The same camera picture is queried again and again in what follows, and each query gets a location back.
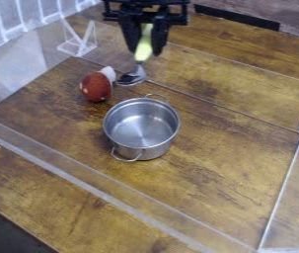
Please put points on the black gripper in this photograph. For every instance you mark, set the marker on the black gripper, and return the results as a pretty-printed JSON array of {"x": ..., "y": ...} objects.
[{"x": 163, "y": 12}]

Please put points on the green handled metal spoon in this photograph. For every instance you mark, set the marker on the green handled metal spoon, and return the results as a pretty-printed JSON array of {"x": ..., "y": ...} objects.
[{"x": 138, "y": 75}]

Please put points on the black strip on table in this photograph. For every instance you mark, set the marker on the black strip on table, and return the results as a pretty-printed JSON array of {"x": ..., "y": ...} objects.
[{"x": 235, "y": 17}]

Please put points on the red toy mushroom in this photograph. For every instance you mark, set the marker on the red toy mushroom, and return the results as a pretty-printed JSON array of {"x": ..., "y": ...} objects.
[{"x": 98, "y": 84}]

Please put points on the small steel pot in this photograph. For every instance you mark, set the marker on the small steel pot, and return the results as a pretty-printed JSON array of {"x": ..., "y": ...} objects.
[{"x": 140, "y": 126}]

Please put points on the clear acrylic bracket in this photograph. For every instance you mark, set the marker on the clear acrylic bracket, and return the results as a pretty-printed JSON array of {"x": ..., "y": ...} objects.
[{"x": 75, "y": 45}]

